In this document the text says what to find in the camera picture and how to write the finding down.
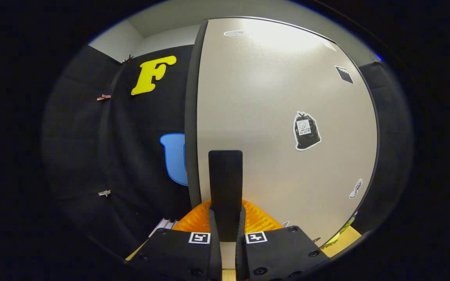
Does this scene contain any beige shoe cabinet door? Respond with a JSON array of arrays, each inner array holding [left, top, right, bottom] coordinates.
[[196, 18, 379, 258]]

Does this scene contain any black backdrop cloth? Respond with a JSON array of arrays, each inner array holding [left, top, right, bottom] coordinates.
[[41, 44, 413, 258]]

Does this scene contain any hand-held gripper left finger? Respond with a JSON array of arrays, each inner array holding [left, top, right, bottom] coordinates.
[[125, 199, 223, 281]]

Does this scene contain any black cabinet door handle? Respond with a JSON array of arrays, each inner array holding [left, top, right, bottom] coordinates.
[[208, 150, 243, 242]]

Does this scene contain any blue cover book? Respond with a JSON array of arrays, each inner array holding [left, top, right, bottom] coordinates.
[[149, 218, 179, 238]]

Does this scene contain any dark grey shoe cabinet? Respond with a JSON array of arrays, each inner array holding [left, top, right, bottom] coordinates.
[[184, 16, 380, 250]]

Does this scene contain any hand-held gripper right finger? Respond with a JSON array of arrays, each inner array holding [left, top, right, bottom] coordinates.
[[235, 199, 330, 281]]

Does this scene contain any yellow plush toy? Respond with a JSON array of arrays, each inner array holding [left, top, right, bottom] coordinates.
[[321, 221, 356, 248]]

